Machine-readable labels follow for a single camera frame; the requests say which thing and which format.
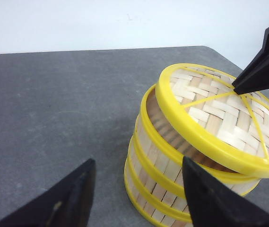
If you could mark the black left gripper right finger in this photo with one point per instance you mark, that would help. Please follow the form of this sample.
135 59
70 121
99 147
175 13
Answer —
212 204

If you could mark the woven bamboo steamer lid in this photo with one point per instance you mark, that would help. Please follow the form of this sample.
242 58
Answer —
231 131

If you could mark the bamboo steamer drawer yellow rims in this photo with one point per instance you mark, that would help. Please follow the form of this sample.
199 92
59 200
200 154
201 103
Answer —
143 172

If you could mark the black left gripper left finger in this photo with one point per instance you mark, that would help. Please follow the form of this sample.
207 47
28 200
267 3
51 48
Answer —
67 204

